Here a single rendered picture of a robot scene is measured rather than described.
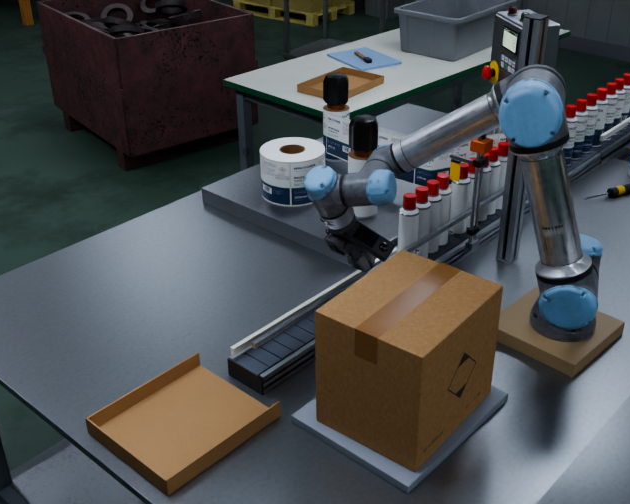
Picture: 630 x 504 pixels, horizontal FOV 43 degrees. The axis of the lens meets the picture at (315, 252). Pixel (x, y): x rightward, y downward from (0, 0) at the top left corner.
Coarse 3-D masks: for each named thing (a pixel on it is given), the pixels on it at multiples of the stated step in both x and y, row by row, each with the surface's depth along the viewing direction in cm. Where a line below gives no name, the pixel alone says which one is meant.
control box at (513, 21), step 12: (504, 12) 207; (528, 12) 206; (504, 24) 203; (516, 24) 198; (552, 24) 195; (552, 36) 196; (492, 48) 211; (504, 48) 205; (552, 48) 198; (492, 60) 212; (516, 60) 199; (552, 60) 199; (504, 72) 206
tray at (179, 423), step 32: (160, 384) 177; (192, 384) 178; (224, 384) 178; (96, 416) 165; (128, 416) 169; (160, 416) 169; (192, 416) 169; (224, 416) 169; (256, 416) 164; (128, 448) 161; (160, 448) 161; (192, 448) 161; (224, 448) 158; (160, 480) 150
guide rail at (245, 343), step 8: (376, 264) 208; (360, 272) 204; (344, 280) 200; (328, 288) 197; (336, 288) 198; (320, 296) 194; (304, 304) 191; (312, 304) 193; (288, 312) 188; (296, 312) 189; (280, 320) 185; (264, 328) 183; (272, 328) 184; (248, 336) 180; (256, 336) 181; (240, 344) 177; (248, 344) 179; (232, 352) 177
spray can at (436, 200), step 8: (432, 184) 209; (432, 192) 210; (432, 200) 210; (440, 200) 211; (432, 208) 211; (440, 208) 212; (432, 216) 212; (440, 216) 214; (432, 224) 214; (432, 240) 216; (432, 248) 217
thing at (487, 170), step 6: (486, 156) 225; (486, 168) 227; (486, 174) 227; (486, 180) 228; (486, 186) 228; (486, 192) 230; (480, 198) 230; (480, 210) 232; (486, 210) 233; (480, 216) 233; (486, 216) 234; (480, 222) 234
